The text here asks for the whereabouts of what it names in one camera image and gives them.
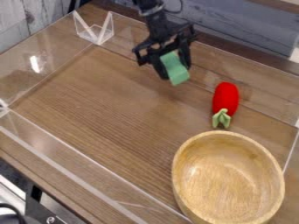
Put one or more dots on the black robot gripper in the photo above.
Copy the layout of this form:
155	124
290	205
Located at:
167	37

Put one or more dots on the green rectangular block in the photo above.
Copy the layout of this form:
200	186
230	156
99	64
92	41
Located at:
175	69

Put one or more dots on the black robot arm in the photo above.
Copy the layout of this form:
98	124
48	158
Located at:
147	7

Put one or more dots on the brown wooden bowl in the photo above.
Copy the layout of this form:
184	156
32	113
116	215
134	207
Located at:
227	180

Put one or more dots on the red plush strawberry toy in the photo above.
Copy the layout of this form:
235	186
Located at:
224	104

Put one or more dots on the clear acrylic corner bracket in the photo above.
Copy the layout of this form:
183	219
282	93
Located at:
96	34

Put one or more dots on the clear acrylic enclosure wall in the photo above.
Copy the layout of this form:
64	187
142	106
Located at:
91	124

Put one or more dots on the black table leg bracket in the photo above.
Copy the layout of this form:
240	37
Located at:
36	210

